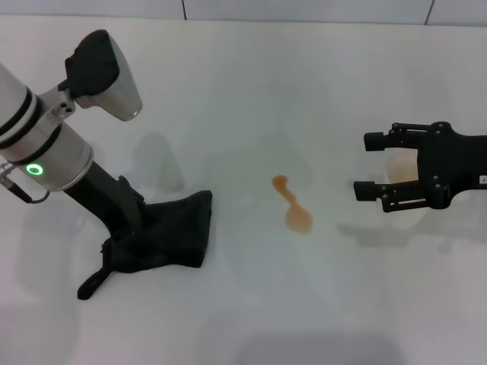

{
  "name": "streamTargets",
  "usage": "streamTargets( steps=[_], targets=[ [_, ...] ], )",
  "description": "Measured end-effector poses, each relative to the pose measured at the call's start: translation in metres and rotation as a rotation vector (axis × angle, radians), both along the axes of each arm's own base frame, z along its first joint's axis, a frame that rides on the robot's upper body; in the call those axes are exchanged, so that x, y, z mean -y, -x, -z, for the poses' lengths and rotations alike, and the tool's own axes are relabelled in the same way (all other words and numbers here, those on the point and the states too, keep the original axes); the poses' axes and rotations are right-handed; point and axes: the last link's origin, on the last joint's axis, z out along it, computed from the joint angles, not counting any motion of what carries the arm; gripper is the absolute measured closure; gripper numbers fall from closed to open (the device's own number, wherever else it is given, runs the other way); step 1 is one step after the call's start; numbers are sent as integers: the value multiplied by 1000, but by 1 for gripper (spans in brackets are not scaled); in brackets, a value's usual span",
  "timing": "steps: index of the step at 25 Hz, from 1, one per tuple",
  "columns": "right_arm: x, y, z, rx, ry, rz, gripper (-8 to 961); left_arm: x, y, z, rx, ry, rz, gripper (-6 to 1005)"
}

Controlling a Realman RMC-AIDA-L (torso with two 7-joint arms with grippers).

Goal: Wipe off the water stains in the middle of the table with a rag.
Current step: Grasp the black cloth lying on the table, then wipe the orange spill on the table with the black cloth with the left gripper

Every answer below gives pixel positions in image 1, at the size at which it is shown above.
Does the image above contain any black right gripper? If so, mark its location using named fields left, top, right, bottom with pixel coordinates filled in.
left=352, top=121, right=487, bottom=213

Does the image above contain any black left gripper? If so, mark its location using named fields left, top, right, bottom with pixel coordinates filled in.
left=62, top=161, right=148, bottom=240

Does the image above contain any dark blue rag with loop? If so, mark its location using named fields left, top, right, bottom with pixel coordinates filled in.
left=77, top=189, right=214, bottom=301

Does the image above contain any brown liquid stain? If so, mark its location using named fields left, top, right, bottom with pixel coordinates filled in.
left=272, top=174, right=315, bottom=236

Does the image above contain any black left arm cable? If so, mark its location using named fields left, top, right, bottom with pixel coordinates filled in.
left=0, top=162, right=51, bottom=205

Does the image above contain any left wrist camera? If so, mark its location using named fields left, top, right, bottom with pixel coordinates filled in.
left=37, top=30, right=144, bottom=123

